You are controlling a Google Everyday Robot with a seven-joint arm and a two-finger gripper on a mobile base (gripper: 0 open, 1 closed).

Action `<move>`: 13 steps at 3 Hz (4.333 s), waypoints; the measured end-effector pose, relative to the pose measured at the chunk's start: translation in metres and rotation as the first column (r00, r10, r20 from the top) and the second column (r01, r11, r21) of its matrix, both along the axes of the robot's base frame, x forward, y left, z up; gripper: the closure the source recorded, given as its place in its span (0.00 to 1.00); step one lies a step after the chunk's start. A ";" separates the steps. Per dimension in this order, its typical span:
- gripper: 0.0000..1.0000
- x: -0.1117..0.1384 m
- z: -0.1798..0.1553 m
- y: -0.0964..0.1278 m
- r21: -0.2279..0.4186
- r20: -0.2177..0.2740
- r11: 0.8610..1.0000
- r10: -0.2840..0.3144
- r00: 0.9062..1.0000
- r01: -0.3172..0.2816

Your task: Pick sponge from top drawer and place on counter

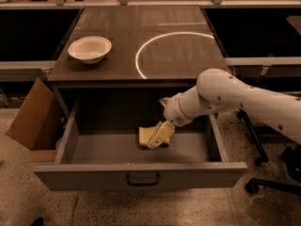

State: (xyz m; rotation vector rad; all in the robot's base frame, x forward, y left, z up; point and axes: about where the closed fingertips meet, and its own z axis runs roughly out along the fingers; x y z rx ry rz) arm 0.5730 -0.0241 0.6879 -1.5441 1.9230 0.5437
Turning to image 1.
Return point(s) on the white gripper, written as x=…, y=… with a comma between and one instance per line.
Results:
x=172, y=111

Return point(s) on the yellow sponge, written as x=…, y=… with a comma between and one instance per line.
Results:
x=145, y=136

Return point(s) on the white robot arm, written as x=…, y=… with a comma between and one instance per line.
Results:
x=217, y=89

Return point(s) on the grey open drawer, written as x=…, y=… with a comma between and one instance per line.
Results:
x=100, y=146

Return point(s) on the grey cabinet with wooden top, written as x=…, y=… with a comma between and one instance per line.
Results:
x=150, y=44

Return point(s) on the black rolling stand leg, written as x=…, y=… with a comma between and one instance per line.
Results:
x=262, y=158

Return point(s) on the white bowl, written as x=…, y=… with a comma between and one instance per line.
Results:
x=90, y=50

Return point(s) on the black office chair base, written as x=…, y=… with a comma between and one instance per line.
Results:
x=289, y=177

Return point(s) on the brown cardboard box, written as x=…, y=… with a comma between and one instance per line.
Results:
x=38, y=124

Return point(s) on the wooden plank on floor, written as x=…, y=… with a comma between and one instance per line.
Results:
x=42, y=156

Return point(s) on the black drawer handle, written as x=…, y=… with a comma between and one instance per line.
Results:
x=142, y=180

